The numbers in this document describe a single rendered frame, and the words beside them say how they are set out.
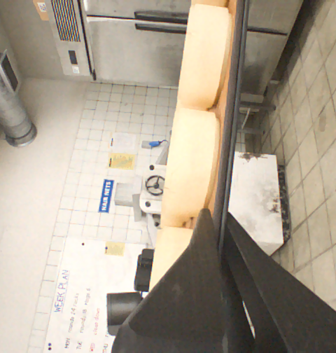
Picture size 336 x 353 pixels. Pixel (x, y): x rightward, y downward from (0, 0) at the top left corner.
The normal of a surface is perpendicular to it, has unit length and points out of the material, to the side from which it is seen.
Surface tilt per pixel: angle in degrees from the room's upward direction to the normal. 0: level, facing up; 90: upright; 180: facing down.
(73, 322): 90
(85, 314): 90
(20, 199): 90
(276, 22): 90
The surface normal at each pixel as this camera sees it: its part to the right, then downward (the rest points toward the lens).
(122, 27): -0.07, 0.87
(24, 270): 0.05, -0.48
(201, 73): -0.08, 0.55
